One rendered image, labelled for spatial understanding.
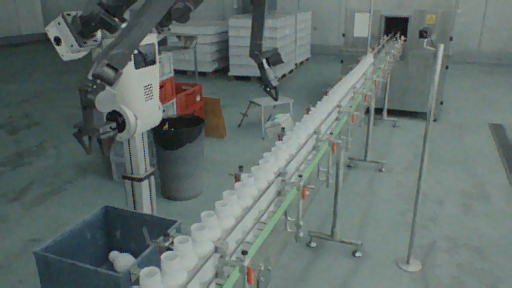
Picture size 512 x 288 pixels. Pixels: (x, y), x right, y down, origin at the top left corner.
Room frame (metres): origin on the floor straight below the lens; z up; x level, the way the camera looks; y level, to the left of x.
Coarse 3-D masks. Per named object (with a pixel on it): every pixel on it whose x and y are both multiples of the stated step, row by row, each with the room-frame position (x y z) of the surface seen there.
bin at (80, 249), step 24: (96, 216) 1.30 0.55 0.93; (120, 216) 1.32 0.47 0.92; (144, 216) 1.29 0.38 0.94; (72, 240) 1.19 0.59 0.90; (96, 240) 1.29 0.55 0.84; (120, 240) 1.33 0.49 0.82; (144, 240) 1.29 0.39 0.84; (48, 264) 1.05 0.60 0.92; (72, 264) 1.01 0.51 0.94; (96, 264) 1.27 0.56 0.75; (144, 264) 1.05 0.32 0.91
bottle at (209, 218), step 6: (204, 216) 0.90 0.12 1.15; (210, 216) 0.91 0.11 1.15; (216, 216) 0.90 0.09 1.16; (204, 222) 0.88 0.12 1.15; (210, 222) 0.88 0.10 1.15; (216, 222) 0.89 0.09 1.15; (210, 228) 0.87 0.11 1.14; (216, 228) 0.89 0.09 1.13; (210, 234) 0.87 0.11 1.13; (216, 234) 0.87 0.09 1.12; (216, 240) 0.87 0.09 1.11; (216, 258) 0.87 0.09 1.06; (216, 264) 0.87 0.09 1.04
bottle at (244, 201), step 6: (240, 186) 1.07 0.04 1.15; (246, 186) 1.05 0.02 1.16; (240, 192) 1.04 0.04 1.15; (246, 192) 1.04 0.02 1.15; (240, 198) 1.04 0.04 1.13; (246, 198) 1.04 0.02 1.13; (240, 204) 1.03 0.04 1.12; (246, 204) 1.03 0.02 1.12; (246, 216) 1.03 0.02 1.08; (246, 222) 1.03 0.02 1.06; (246, 228) 1.03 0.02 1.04; (252, 234) 1.05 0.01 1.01; (246, 240) 1.03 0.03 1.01
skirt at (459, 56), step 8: (160, 40) 13.41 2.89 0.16; (312, 48) 11.64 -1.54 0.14; (320, 48) 11.56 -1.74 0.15; (328, 48) 11.48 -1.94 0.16; (336, 48) 11.40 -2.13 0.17; (456, 56) 10.32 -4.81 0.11; (464, 56) 10.26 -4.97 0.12; (472, 56) 10.20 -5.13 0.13; (480, 56) 10.13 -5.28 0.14; (488, 56) 10.07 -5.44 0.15; (496, 56) 10.01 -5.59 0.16; (504, 56) 9.95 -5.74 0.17
